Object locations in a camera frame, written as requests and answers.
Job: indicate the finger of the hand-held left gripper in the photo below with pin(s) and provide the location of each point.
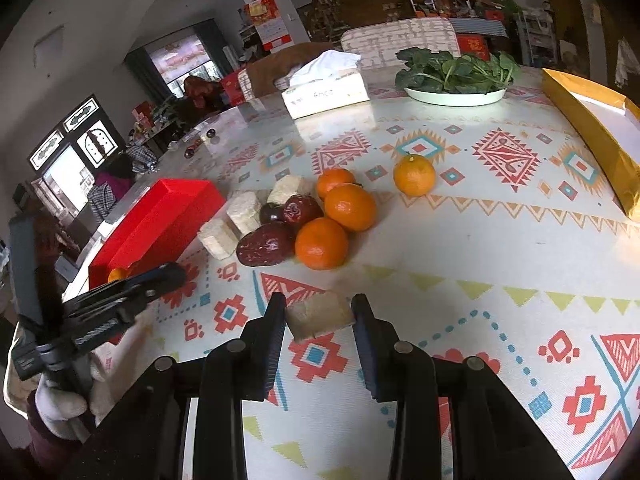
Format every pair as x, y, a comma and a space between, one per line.
110, 320
150, 282

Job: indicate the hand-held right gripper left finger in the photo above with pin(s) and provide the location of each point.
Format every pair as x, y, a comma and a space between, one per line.
272, 342

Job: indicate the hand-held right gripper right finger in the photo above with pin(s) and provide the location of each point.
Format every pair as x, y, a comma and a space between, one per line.
367, 347

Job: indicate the small orange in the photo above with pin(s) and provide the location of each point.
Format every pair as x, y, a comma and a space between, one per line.
117, 274

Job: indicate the pale sugarcane chunk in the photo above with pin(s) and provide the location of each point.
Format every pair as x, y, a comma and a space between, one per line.
320, 315
217, 237
245, 210
290, 187

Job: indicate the person's left forearm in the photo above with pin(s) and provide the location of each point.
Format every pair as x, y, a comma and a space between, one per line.
50, 452

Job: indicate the person's left hand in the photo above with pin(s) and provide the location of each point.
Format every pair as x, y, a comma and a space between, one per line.
60, 410

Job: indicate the purple and plaid clothing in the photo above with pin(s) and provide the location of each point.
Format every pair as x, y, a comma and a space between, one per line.
112, 187

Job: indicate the small dark red date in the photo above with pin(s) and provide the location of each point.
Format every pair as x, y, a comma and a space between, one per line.
270, 213

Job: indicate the small dark round item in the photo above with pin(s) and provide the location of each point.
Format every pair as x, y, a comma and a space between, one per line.
191, 150
212, 134

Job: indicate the patterned tablecloth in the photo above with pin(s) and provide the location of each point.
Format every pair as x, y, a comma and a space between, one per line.
475, 260

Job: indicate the black-framed decorated window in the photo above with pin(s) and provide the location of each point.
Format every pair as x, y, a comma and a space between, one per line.
75, 135

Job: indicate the orange with green stem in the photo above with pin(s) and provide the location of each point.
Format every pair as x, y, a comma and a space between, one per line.
413, 175

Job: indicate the curtained window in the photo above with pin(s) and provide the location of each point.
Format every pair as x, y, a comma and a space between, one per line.
182, 57

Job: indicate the brown chair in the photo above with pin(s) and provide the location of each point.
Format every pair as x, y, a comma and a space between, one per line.
270, 70

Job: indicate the white tissue box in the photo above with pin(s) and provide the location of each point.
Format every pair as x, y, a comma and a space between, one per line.
325, 95

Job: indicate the white plate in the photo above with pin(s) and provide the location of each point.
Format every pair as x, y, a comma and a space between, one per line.
455, 98

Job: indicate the green leafy vegetables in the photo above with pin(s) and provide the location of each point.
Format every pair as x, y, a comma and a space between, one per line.
450, 72

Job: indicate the yellow box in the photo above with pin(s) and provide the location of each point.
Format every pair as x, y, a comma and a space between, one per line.
600, 140

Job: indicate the chair with patterned cushion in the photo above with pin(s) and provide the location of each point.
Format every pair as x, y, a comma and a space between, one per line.
400, 37

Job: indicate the red gift box gold print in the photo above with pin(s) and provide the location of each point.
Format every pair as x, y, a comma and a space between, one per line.
474, 47

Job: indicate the blue checked cloth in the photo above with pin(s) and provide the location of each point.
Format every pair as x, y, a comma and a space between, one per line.
480, 26

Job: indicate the white storage rack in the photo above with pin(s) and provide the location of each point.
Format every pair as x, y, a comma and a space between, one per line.
535, 35

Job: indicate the white hanging cloth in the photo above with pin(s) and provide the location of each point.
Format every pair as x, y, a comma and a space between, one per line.
622, 60

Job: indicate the white wall panel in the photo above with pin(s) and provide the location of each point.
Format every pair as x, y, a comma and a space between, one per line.
49, 46

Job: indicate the red wall calendar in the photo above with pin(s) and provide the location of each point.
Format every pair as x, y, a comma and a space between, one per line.
267, 20

